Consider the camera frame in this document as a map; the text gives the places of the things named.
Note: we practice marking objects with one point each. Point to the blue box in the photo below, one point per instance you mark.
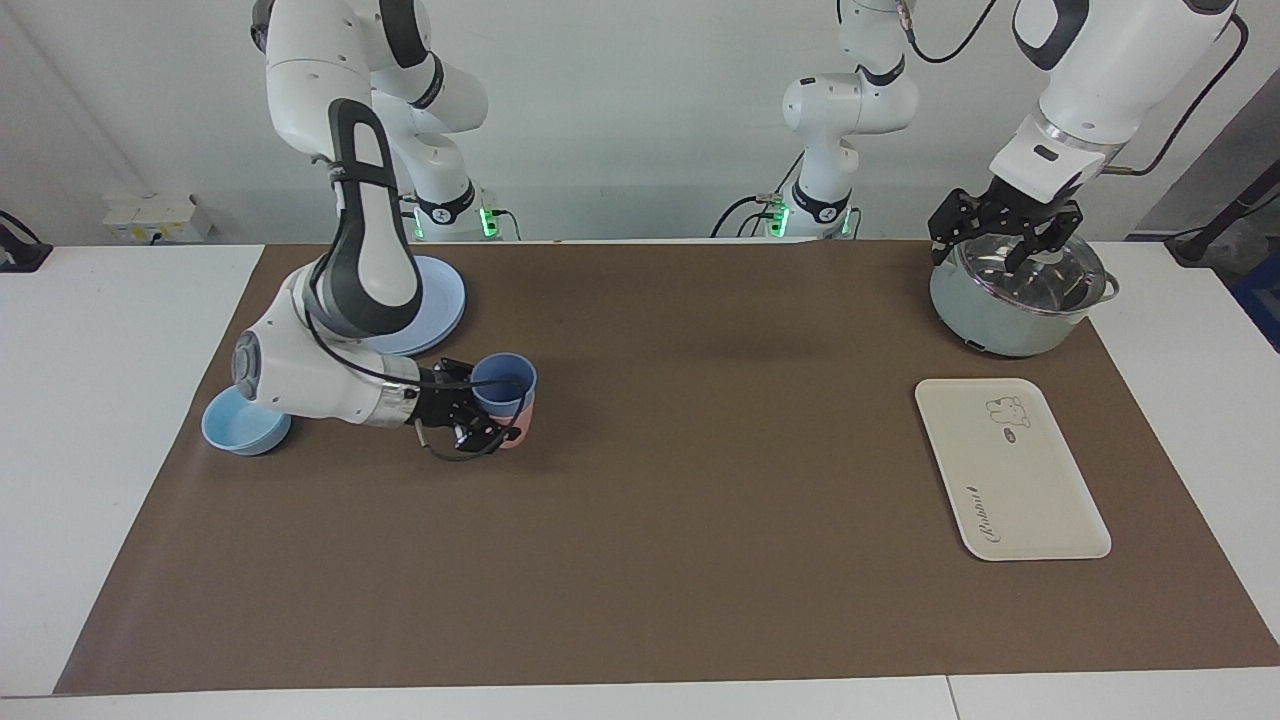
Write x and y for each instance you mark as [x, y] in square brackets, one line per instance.
[1262, 300]

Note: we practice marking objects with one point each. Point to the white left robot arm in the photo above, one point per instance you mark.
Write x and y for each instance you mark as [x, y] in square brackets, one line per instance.
[850, 100]

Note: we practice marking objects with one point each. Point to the blue ribbed cup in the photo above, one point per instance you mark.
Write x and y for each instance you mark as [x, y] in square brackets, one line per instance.
[505, 390]

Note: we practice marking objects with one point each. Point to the light blue plate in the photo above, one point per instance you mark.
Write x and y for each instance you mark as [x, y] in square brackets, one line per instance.
[440, 300]

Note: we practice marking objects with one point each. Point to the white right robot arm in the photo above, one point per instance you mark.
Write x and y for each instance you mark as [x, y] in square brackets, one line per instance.
[300, 380]

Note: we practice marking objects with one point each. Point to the black stand foot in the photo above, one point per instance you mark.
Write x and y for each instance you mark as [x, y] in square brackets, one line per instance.
[1200, 240]

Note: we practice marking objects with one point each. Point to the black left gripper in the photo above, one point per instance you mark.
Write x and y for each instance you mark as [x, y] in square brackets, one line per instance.
[1010, 205]

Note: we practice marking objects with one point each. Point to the pink cup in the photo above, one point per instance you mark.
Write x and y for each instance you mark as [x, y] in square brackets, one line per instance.
[520, 430]

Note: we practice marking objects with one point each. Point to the pale green electric pot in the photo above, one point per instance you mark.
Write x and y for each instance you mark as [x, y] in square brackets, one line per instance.
[990, 325]

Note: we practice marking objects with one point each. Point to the brown paper table mat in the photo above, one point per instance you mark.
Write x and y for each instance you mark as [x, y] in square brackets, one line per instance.
[700, 500]

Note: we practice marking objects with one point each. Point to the white power strip box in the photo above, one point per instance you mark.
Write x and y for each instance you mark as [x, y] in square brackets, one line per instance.
[150, 215]

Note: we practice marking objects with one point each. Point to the glass pot lid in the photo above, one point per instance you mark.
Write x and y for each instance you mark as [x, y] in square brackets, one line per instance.
[1050, 285]

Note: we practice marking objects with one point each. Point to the cream tray with rabbit print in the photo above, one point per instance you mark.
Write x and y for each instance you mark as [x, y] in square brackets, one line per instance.
[1010, 480]

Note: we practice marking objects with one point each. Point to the light blue bowl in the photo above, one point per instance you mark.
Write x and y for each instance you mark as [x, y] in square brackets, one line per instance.
[240, 430]

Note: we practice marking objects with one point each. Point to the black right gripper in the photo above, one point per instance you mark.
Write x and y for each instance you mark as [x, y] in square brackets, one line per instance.
[440, 400]

